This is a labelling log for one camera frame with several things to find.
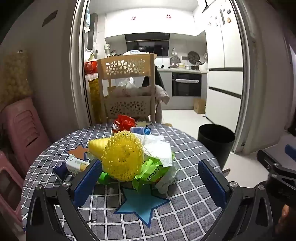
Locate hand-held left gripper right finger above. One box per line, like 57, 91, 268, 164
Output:
198, 159, 274, 241

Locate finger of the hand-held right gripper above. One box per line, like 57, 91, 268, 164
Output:
257, 149, 296, 178
285, 144, 296, 161

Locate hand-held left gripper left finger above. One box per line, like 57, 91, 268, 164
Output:
26, 159, 103, 241

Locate blue snack packet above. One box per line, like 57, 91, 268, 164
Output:
53, 154, 75, 184

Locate person's right hand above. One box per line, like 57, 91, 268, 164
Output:
275, 204, 291, 235

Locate white lotion tube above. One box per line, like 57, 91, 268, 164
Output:
65, 158, 116, 185

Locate grey checked star tablecloth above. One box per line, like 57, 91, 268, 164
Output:
20, 122, 226, 241

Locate black trash bin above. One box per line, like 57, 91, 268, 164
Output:
197, 124, 236, 171

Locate yellow foam net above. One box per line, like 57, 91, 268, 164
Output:
101, 130, 144, 181

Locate green plastic wrapper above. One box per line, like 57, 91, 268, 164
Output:
132, 156, 178, 194

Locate white paper towel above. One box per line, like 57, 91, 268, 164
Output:
138, 134, 175, 168

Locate red plastic bag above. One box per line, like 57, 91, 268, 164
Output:
112, 114, 137, 134

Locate blue plastic bag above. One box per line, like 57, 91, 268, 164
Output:
130, 126, 151, 136

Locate cardboard box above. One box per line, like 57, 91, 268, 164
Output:
193, 98, 206, 114

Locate pink plastic stool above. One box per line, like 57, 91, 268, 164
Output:
0, 151, 25, 232

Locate pink plastic chair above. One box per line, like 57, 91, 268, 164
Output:
0, 97, 52, 177

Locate white refrigerator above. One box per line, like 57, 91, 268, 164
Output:
205, 4, 244, 126

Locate black built-in oven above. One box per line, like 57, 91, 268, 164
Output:
172, 72, 202, 97

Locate white plastic bags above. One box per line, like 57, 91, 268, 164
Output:
111, 77, 151, 98

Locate beige hanging cloth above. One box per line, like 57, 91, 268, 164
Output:
154, 85, 171, 105

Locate red plastic basket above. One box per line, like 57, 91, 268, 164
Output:
84, 61, 99, 75

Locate beige plastic storage rack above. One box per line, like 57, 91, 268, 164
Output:
97, 53, 158, 123

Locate round dark pan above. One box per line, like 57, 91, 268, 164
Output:
187, 51, 200, 64

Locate black range hood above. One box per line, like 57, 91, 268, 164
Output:
125, 33, 171, 57

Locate white upper cabinets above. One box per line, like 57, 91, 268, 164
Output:
104, 10, 197, 39

